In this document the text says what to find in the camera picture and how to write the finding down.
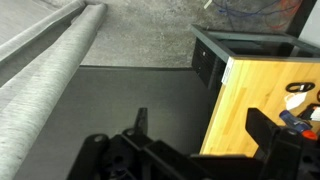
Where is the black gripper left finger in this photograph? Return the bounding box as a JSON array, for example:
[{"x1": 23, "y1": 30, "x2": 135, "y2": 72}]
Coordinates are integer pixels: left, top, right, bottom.
[{"x1": 67, "y1": 108, "x2": 187, "y2": 180}]

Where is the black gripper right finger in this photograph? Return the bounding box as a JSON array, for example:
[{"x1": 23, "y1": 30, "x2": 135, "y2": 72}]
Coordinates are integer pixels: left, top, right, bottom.
[{"x1": 245, "y1": 108, "x2": 320, "y2": 180}]

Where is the light grey curtain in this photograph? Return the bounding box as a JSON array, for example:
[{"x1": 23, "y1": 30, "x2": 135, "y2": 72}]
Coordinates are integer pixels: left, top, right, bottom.
[{"x1": 0, "y1": 0, "x2": 107, "y2": 180}]

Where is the black white box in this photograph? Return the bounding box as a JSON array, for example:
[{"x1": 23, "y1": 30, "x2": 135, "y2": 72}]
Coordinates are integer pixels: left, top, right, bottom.
[{"x1": 299, "y1": 104, "x2": 320, "y2": 121}]

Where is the white face mask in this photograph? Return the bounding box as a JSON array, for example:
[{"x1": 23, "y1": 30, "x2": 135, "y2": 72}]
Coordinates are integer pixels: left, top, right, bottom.
[{"x1": 284, "y1": 92, "x2": 307, "y2": 110}]

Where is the black floor mat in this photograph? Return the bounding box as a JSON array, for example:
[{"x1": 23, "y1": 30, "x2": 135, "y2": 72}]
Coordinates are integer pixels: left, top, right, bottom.
[{"x1": 14, "y1": 66, "x2": 212, "y2": 180}]

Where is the wooden table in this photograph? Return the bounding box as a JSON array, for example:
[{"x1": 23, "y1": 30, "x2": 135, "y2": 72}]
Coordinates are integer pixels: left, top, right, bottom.
[{"x1": 200, "y1": 57, "x2": 320, "y2": 157}]

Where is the white tape strip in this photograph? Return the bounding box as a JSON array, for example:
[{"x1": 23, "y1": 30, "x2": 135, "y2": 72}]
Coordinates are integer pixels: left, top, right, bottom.
[{"x1": 204, "y1": 0, "x2": 213, "y2": 9}]

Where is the coiled black cable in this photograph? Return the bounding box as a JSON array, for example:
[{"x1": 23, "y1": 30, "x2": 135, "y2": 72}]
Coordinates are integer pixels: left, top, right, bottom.
[{"x1": 285, "y1": 81, "x2": 316, "y2": 93}]

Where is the black metal frame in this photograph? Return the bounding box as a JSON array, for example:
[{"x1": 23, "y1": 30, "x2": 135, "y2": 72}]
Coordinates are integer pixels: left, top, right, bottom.
[{"x1": 190, "y1": 25, "x2": 320, "y2": 90}]

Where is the blue cable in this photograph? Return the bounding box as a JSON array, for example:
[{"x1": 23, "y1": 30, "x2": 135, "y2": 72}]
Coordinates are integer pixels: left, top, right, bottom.
[{"x1": 213, "y1": 0, "x2": 294, "y2": 19}]

